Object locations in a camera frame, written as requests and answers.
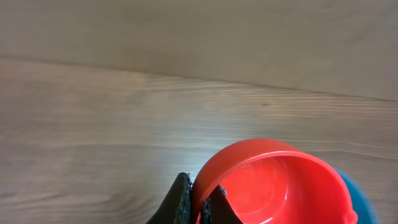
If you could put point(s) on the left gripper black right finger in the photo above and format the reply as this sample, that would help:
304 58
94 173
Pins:
217 210

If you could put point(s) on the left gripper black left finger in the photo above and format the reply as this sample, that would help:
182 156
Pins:
176 206

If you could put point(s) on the red plastic measuring scoop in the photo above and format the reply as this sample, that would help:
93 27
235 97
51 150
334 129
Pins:
269 181

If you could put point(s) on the blue plastic bowl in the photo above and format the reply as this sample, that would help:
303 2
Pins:
362 205

